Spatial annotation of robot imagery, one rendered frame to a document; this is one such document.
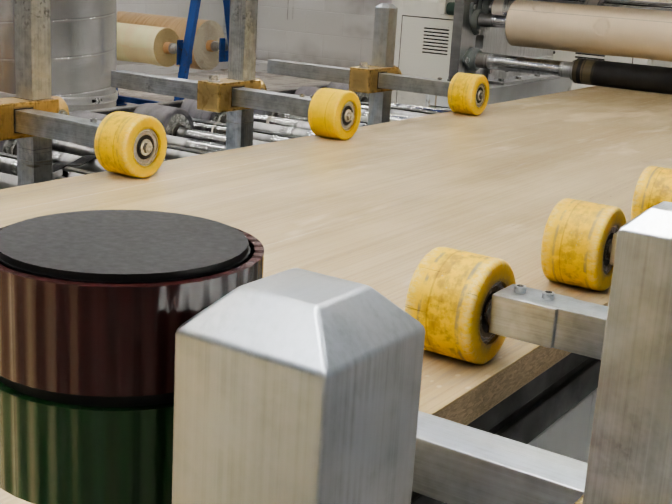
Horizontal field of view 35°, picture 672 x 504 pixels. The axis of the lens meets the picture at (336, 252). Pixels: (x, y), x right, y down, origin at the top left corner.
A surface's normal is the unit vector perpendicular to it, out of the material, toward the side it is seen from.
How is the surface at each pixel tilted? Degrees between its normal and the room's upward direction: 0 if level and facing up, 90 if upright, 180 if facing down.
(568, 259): 102
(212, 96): 90
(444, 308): 81
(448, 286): 53
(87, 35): 90
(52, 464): 90
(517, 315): 90
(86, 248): 0
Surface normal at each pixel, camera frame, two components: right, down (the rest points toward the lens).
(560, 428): 0.83, 0.19
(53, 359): -0.23, 0.24
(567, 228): -0.44, -0.37
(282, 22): -0.55, 0.18
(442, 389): 0.06, -0.96
